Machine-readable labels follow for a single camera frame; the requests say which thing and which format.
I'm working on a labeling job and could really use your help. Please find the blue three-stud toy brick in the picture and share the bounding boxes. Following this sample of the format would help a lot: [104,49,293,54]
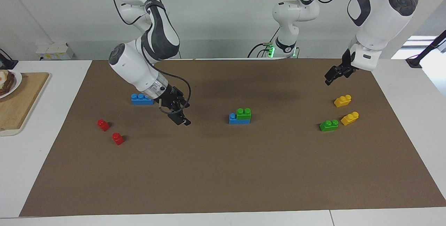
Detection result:
[229,113,251,125]
[131,93,154,106]

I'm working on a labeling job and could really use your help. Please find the green two-stud toy brick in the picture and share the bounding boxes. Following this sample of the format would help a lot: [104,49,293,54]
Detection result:
[236,107,252,121]
[319,119,339,132]

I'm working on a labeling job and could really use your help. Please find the yellow two-stud toy brick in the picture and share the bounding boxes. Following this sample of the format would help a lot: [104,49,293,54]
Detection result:
[333,95,352,108]
[340,111,360,126]

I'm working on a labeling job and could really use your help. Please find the brown table mat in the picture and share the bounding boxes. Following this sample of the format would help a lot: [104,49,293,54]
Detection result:
[19,58,446,217]

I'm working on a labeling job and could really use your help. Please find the white cardboard box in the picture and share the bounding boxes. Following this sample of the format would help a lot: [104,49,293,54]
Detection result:
[36,43,75,61]

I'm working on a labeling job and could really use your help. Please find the wooden cutting board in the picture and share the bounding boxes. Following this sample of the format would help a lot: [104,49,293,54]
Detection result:
[0,72,51,137]

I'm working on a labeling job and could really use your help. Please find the white plate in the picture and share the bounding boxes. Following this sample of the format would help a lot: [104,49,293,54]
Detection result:
[0,70,23,99]

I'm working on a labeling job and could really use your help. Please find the toast sandwich with egg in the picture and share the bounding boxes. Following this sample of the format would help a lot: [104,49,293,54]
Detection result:
[0,70,16,96]

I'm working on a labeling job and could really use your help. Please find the black device on table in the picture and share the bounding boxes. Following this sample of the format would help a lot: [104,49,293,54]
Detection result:
[0,48,19,70]

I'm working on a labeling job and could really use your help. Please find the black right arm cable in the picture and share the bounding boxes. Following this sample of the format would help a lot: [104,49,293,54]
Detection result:
[104,0,192,115]

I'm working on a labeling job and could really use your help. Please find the black cables at arm base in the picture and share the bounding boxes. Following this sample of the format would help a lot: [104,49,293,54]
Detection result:
[247,27,280,59]

